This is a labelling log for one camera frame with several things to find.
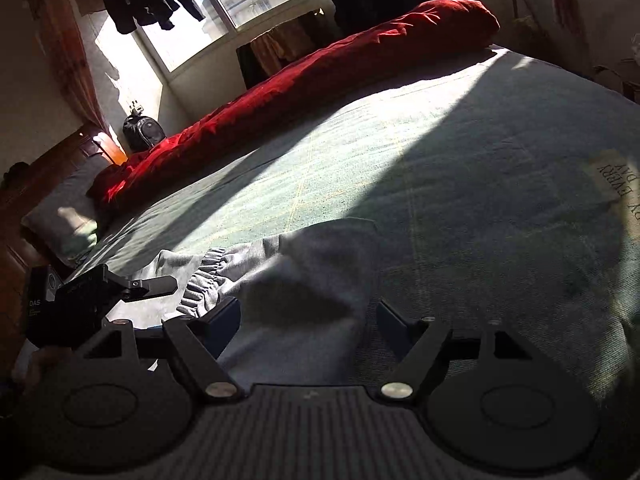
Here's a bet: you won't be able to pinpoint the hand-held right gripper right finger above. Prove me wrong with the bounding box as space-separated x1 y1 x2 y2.
375 300 533 403

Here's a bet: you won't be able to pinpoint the black backpack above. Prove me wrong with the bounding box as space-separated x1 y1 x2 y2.
122 112 166 153

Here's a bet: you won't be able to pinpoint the cardboard box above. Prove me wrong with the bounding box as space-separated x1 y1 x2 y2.
592 57 640 92

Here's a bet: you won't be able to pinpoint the red quilt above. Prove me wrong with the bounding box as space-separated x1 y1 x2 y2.
87 0 501 211

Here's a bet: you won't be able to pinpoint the orange patterned curtain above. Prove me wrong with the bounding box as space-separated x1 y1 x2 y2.
547 0 586 41
30 0 113 133

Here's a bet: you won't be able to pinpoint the bed with green plaid sheet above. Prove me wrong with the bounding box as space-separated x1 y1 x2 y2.
20 42 640 411

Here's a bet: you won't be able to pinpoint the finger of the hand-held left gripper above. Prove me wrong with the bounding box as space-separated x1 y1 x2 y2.
120 275 177 303

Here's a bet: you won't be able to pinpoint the dark hanging garment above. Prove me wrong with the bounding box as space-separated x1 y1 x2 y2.
236 42 268 91

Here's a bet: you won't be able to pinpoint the yellow-green bag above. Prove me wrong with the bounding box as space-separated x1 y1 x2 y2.
510 16 548 46

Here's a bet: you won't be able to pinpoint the wooden headboard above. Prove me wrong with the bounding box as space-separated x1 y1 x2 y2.
0 122 128 311

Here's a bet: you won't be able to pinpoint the grey sweatpants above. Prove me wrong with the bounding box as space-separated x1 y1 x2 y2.
150 217 381 386

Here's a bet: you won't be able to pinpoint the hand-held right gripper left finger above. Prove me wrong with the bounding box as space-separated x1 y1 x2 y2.
82 296 246 403

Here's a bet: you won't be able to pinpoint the grey plaid pillow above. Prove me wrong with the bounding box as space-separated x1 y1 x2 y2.
21 160 113 266

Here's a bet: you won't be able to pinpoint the person's left hand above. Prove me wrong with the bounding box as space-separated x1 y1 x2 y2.
12 346 76 396

